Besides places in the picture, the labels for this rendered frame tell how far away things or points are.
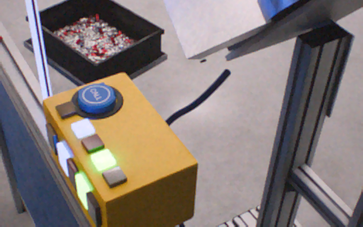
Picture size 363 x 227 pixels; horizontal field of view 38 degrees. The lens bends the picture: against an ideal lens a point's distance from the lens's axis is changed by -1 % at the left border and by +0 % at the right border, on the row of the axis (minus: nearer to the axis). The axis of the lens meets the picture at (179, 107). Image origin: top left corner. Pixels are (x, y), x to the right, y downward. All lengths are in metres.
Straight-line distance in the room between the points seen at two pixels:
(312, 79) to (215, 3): 0.28
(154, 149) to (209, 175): 1.41
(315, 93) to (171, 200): 0.58
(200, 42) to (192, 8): 0.06
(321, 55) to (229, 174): 1.01
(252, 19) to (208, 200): 1.09
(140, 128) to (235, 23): 0.36
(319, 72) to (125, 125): 0.55
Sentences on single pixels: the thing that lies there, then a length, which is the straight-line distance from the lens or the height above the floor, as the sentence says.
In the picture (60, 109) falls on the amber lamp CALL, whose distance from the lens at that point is 0.56.
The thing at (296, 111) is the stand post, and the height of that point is 0.76.
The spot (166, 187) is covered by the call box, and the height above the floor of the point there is 1.06.
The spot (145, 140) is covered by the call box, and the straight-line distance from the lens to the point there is 0.53.
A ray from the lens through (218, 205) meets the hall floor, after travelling 1.84.
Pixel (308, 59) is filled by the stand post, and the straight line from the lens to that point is 0.98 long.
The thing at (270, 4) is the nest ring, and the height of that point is 1.04.
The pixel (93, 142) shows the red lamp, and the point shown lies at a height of 1.08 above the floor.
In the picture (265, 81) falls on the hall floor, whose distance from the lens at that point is 2.34.
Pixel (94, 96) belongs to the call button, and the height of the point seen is 1.08.
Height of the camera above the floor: 1.45
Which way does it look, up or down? 42 degrees down
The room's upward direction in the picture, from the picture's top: 2 degrees clockwise
